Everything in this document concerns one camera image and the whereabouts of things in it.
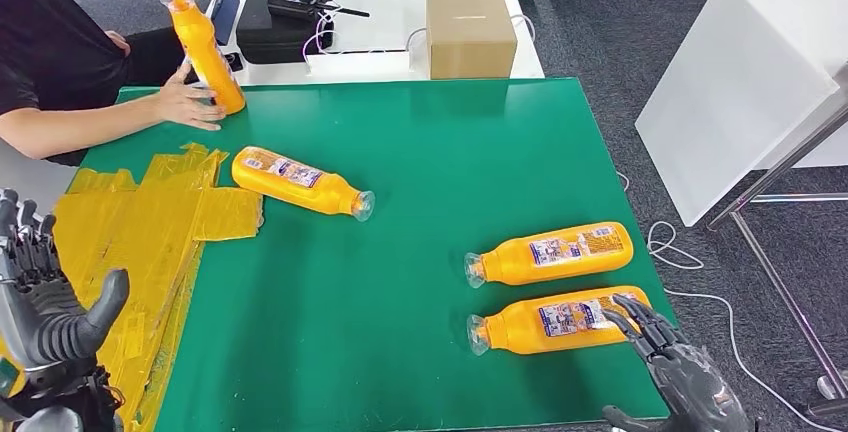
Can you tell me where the orange detergent bottle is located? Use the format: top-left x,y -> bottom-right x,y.
158,0 -> 247,116
231,145 -> 376,224
463,220 -> 635,290
466,285 -> 654,357

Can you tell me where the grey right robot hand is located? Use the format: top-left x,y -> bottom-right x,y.
601,293 -> 763,432

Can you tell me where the black carrying case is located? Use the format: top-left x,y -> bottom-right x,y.
235,0 -> 335,65

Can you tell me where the person's right hand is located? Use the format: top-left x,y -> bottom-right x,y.
154,61 -> 228,132

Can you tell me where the person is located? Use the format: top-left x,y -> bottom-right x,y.
0,0 -> 228,169

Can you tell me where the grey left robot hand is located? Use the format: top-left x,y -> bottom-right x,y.
0,188 -> 131,384

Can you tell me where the green table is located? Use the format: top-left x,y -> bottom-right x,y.
69,77 -> 690,432

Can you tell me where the yellow tape sheet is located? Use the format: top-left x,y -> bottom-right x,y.
51,142 -> 265,432

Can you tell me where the white floor cable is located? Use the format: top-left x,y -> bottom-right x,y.
614,170 -> 823,432

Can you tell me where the black smartphone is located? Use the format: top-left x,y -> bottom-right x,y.
182,51 -> 245,86

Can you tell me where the dark tablet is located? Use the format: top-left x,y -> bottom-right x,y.
210,0 -> 242,47

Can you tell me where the person's left hand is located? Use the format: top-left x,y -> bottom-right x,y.
104,30 -> 132,58

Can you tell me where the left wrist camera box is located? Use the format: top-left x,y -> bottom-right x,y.
0,356 -> 28,400

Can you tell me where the cardboard box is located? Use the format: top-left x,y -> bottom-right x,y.
425,0 -> 519,80

